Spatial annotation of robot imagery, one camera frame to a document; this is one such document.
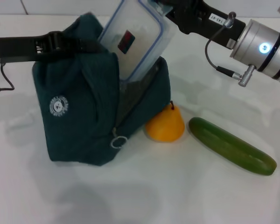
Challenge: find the clear container with blue-rimmed lid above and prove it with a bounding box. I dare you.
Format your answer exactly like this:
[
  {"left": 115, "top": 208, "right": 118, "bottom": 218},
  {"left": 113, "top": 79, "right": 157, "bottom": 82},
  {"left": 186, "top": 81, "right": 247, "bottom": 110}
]
[{"left": 98, "top": 0, "right": 178, "bottom": 88}]

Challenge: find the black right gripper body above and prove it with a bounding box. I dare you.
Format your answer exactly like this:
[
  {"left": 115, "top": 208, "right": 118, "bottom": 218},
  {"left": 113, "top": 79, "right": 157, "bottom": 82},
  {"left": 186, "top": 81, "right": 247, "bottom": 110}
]
[{"left": 164, "top": 0, "right": 246, "bottom": 50}]

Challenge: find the orange yellow pear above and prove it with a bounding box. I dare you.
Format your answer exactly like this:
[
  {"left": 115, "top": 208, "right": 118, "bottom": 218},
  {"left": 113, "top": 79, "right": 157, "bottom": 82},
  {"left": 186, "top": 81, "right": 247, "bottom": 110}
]
[{"left": 145, "top": 100, "right": 185, "bottom": 143}]

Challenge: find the right gripper cable with plug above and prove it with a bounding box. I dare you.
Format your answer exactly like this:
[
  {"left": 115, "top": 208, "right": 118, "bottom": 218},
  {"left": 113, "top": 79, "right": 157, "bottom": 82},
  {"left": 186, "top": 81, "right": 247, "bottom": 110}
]
[{"left": 204, "top": 13, "right": 258, "bottom": 87}]

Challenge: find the dark teal insulated lunch bag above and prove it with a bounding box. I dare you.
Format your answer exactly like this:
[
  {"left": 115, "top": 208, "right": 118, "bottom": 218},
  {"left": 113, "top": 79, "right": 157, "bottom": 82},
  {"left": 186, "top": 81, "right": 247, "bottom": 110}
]
[{"left": 32, "top": 14, "right": 172, "bottom": 167}]

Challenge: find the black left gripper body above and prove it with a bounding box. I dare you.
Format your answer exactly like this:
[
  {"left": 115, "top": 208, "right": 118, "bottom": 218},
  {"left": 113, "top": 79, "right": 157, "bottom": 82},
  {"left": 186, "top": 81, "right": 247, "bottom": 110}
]
[{"left": 0, "top": 31, "right": 63, "bottom": 63}]

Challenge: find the green cucumber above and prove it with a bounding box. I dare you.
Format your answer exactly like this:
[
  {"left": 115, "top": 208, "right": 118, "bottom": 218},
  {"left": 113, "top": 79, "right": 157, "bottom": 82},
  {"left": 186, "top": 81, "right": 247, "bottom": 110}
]
[{"left": 188, "top": 117, "right": 278, "bottom": 176}]

